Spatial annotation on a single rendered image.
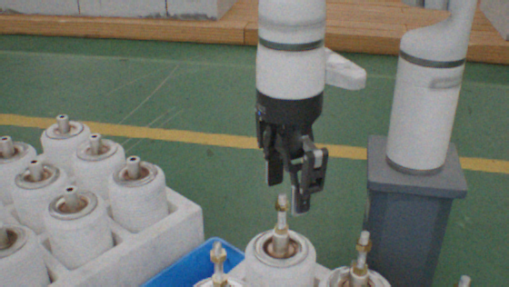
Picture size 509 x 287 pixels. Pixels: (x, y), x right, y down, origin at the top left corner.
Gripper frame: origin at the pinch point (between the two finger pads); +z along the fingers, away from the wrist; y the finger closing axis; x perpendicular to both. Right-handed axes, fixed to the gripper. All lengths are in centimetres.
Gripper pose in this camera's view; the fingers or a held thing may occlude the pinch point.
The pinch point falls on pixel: (286, 189)
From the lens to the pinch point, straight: 62.6
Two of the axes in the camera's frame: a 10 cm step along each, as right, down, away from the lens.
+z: 0.0, 8.6, 5.0
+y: 4.2, 4.6, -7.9
